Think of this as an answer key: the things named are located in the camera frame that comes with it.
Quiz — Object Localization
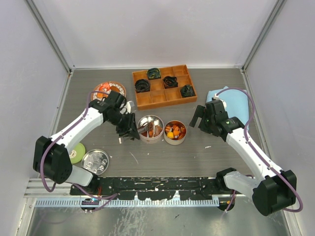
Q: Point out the dark seaweed roll centre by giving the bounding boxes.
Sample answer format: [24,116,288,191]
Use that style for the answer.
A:
[163,76,178,89]

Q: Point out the wooden compartment tray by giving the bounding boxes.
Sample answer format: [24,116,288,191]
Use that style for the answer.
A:
[135,64,198,111]

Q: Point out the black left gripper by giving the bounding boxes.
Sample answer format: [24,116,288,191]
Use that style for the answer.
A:
[107,112,139,141]

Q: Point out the green object behind lid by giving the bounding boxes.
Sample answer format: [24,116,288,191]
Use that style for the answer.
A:
[69,143,86,164]

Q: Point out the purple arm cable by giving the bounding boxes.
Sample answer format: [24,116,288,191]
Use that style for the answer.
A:
[214,87,304,213]
[39,90,118,212]

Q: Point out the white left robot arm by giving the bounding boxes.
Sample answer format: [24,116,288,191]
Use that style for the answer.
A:
[33,91,140,195]

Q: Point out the brown meat piece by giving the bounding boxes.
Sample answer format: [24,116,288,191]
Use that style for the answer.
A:
[154,125,163,137]

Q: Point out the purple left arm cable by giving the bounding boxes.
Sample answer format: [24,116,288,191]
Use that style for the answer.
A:
[39,90,118,212]

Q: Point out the round metal lid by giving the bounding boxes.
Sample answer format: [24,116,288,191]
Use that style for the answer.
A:
[81,149,109,176]

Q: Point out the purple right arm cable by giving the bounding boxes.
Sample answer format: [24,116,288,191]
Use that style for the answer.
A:
[214,87,304,213]

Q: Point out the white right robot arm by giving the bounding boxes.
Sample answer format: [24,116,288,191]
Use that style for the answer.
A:
[189,100,297,216]

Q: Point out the orange shrimp piece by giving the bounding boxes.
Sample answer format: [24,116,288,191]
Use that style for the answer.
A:
[98,83,111,93]

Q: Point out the white slotted cable duct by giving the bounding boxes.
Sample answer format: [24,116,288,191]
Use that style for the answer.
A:
[35,197,220,207]

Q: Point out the short pink lunch tin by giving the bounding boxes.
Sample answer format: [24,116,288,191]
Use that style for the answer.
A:
[164,120,187,145]

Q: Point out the tall pink lunch tin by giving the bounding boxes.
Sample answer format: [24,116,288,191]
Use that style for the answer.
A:
[137,115,164,144]

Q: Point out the dark seaweed roll back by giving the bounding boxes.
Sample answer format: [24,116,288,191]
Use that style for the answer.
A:
[147,67,161,80]

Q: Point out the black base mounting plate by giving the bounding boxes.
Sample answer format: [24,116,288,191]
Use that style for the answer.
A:
[83,177,233,201]

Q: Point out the red sausage piece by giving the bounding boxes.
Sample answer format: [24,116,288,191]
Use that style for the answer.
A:
[179,127,186,140]

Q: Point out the dark seaweed roll right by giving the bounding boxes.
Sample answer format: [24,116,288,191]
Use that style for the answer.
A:
[180,85,195,98]

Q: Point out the brown patterned food plate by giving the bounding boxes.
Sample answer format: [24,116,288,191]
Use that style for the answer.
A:
[91,81,126,101]

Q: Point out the folded light blue cloth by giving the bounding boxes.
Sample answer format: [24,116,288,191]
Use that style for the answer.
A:
[219,89,250,125]

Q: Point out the aluminium frame rail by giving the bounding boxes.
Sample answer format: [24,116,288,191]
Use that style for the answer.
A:
[24,178,74,198]

